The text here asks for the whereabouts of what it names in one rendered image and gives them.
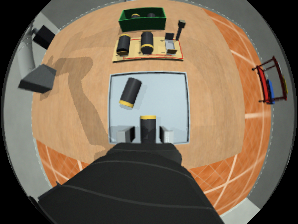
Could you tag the green open box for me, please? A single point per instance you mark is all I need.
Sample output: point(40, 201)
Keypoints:
point(143, 23)

